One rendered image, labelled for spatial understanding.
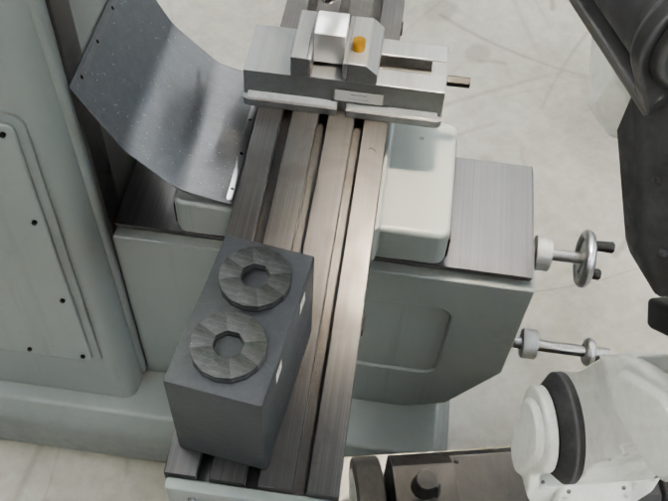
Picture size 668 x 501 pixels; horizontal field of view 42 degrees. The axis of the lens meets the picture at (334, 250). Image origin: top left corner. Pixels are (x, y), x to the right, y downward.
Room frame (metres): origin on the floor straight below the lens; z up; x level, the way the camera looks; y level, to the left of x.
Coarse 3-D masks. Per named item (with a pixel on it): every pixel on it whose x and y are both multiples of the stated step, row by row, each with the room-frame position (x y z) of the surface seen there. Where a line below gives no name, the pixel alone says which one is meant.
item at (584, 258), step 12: (540, 240) 1.04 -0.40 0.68; (552, 240) 1.05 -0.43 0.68; (588, 240) 1.03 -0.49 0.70; (540, 252) 1.02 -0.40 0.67; (552, 252) 1.02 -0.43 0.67; (564, 252) 1.03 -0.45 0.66; (576, 252) 1.03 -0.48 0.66; (588, 252) 1.01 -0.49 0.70; (540, 264) 1.00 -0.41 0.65; (576, 264) 1.04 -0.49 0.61; (588, 264) 0.99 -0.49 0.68; (576, 276) 1.01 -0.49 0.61; (588, 276) 0.97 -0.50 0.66; (600, 276) 1.02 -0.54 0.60
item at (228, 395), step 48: (240, 240) 0.66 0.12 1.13; (240, 288) 0.57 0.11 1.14; (288, 288) 0.58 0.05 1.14; (192, 336) 0.50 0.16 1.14; (240, 336) 0.51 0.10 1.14; (288, 336) 0.53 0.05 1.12; (192, 384) 0.45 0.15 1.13; (240, 384) 0.45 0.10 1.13; (288, 384) 0.53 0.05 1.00; (192, 432) 0.45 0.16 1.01; (240, 432) 0.43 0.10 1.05
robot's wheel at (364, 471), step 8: (360, 456) 0.62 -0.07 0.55; (368, 456) 0.62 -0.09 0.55; (376, 456) 0.62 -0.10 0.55; (352, 464) 0.60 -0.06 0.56; (360, 464) 0.60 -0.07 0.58; (368, 464) 0.60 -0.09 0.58; (376, 464) 0.60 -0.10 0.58; (352, 472) 0.59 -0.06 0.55; (360, 472) 0.58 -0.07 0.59; (368, 472) 0.58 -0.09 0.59; (376, 472) 0.58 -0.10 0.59; (352, 480) 0.60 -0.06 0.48; (360, 480) 0.56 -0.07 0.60; (368, 480) 0.56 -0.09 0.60; (376, 480) 0.56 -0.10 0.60; (352, 488) 0.60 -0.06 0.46; (360, 488) 0.55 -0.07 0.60; (368, 488) 0.55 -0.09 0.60; (376, 488) 0.55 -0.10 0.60; (384, 488) 0.55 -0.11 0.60; (352, 496) 0.59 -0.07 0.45; (360, 496) 0.53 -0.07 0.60; (368, 496) 0.53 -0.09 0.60; (376, 496) 0.53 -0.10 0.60; (384, 496) 0.53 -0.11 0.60
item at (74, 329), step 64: (0, 0) 0.92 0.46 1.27; (64, 0) 0.99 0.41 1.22; (0, 64) 0.92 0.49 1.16; (64, 64) 0.95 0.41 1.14; (0, 128) 0.90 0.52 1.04; (64, 128) 0.93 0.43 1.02; (0, 192) 0.90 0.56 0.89; (64, 192) 0.91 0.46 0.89; (0, 256) 0.90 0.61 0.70; (64, 256) 0.90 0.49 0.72; (0, 320) 0.90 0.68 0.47; (64, 320) 0.89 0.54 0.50; (128, 320) 0.94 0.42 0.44; (64, 384) 0.89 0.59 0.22; (128, 384) 0.89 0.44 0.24
